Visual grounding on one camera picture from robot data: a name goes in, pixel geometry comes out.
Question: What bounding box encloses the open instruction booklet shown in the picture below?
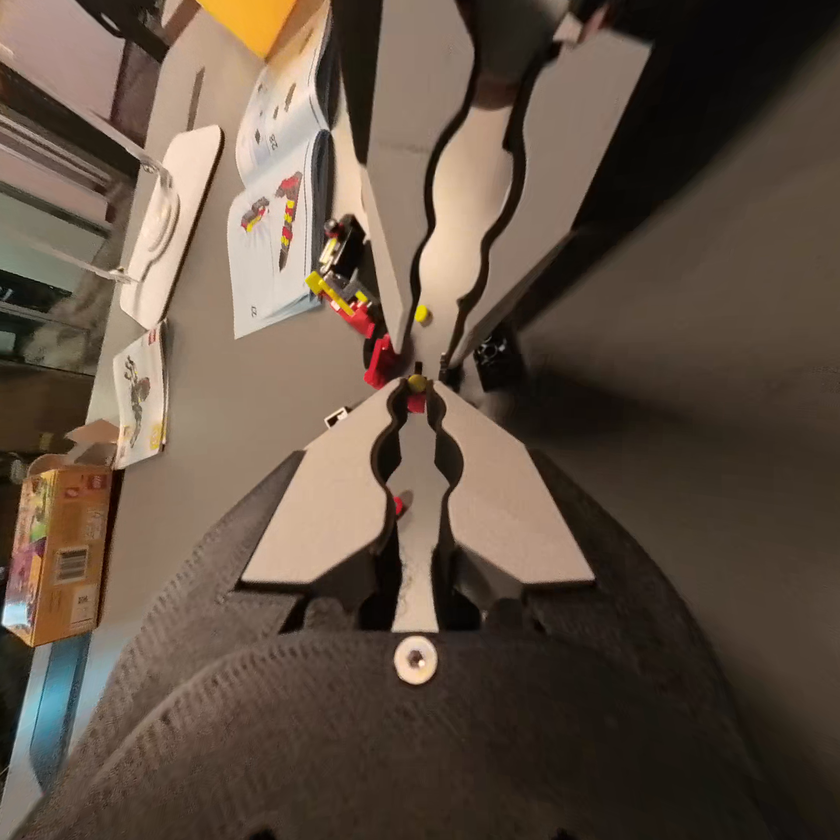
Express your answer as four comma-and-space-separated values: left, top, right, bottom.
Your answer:
226, 29, 339, 341

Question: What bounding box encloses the yellow plastic bin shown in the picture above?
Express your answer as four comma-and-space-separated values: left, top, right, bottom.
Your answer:
196, 0, 301, 61

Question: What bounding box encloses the red yellow black brick assembly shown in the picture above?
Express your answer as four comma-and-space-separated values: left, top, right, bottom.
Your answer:
304, 213, 382, 340

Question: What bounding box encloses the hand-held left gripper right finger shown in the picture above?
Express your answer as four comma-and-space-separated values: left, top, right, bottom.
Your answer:
427, 379, 597, 634

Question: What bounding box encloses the wooden book stand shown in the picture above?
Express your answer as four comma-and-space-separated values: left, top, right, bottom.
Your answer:
0, 98, 225, 330

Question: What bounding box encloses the red toy brick piece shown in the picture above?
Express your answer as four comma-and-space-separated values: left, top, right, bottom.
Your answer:
363, 332, 403, 389

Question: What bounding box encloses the colourful toy set box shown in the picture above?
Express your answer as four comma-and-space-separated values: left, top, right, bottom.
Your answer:
0, 420, 123, 648

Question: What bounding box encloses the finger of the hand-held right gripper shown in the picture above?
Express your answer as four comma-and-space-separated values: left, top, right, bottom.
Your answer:
360, 0, 476, 354
441, 26, 654, 385

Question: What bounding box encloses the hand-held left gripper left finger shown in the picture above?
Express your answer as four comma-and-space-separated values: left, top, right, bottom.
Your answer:
239, 377, 404, 634

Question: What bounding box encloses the closed instruction booklet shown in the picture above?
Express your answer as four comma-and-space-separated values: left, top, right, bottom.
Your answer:
112, 319, 172, 470

